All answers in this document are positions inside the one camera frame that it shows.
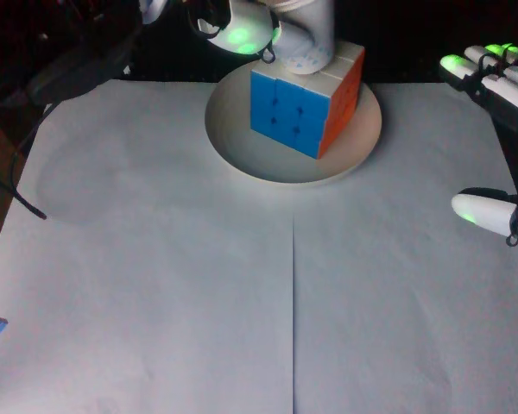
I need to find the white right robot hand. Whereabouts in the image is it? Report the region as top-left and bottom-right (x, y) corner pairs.
(439, 42), (518, 248)

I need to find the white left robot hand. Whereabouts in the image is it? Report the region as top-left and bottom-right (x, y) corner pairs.
(187, 0), (282, 62)

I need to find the white paper cup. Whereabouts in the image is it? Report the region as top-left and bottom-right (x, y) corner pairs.
(277, 0), (336, 75)

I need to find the Rubik's cube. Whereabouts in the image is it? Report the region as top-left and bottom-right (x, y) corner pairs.
(250, 41), (366, 160)

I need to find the round cream plate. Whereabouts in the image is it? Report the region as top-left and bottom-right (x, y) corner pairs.
(204, 64), (383, 190)

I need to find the white paper sheet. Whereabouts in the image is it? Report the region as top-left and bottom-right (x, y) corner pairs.
(292, 81), (518, 414)
(0, 79), (295, 414)

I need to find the thin black cable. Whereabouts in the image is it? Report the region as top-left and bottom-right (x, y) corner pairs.
(0, 101), (60, 221)

